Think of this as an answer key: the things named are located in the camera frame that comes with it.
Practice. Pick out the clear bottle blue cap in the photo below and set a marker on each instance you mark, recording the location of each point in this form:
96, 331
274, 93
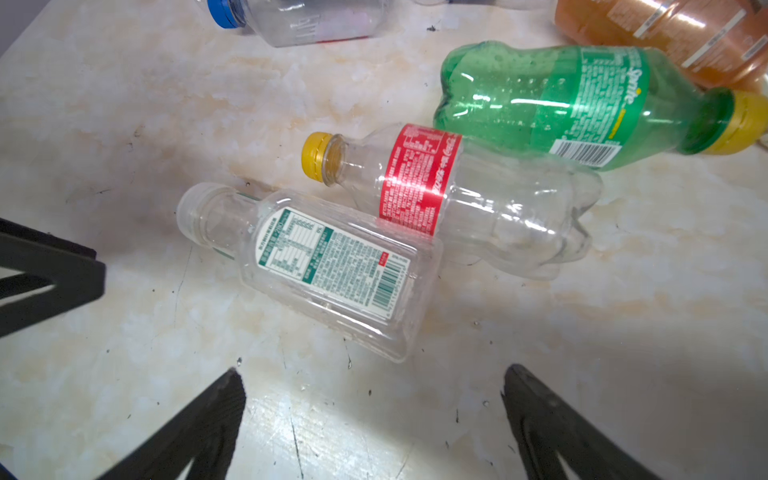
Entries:
288, 23

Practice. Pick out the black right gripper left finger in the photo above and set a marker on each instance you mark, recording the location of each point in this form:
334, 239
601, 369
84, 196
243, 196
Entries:
199, 441

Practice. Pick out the clear bottle green label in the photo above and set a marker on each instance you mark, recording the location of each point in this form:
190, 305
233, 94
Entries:
368, 278

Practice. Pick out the clear Coca-Cola bottle yellow cap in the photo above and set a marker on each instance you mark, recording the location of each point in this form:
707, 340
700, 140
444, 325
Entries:
518, 212

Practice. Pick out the orange tea bottle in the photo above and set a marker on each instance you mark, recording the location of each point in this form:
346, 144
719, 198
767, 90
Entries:
716, 43

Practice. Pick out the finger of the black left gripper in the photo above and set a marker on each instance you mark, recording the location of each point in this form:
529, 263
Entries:
51, 276

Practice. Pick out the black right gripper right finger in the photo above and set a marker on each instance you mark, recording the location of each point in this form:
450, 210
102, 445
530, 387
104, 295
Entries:
551, 435

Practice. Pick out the green Sprite bottle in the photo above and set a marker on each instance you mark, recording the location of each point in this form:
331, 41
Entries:
603, 107

